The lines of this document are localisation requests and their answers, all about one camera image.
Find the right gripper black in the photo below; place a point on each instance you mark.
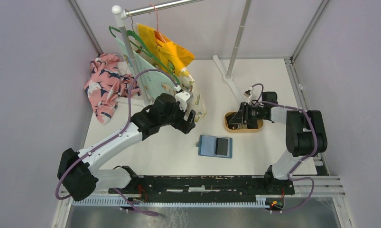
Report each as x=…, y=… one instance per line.
x=243, y=114

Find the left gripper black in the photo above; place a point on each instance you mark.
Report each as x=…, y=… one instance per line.
x=184, y=126

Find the tan oval card tray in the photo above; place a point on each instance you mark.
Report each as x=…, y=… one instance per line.
x=243, y=128

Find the grey card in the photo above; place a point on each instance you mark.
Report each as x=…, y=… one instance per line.
x=221, y=147

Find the blue leather card holder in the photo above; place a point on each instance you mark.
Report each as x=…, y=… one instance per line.
x=212, y=146

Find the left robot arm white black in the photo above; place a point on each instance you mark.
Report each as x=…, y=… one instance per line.
x=80, y=172

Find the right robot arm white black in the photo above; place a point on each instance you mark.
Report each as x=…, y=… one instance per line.
x=305, y=134

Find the cream printed garment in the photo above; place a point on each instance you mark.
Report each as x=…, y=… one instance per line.
x=197, y=102

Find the mint green printed cloth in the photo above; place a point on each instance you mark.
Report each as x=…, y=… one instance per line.
x=155, y=83

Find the yellow garment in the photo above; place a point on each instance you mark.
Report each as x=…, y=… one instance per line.
x=173, y=56

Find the green clothes hanger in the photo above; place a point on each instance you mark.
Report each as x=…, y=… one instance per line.
x=143, y=48

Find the pink patterned garment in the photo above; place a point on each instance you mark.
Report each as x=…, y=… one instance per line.
x=106, y=85

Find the pink clothes hanger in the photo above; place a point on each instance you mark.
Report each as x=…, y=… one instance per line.
x=157, y=22

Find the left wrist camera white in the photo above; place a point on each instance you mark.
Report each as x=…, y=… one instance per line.
x=183, y=97

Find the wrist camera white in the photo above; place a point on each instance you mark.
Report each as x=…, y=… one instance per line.
x=183, y=97
x=248, y=94

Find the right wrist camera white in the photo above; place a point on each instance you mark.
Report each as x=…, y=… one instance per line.
x=248, y=94

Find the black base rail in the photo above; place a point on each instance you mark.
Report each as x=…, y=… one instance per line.
x=191, y=189

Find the white slotted cable duct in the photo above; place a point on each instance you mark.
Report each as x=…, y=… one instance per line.
x=119, y=201

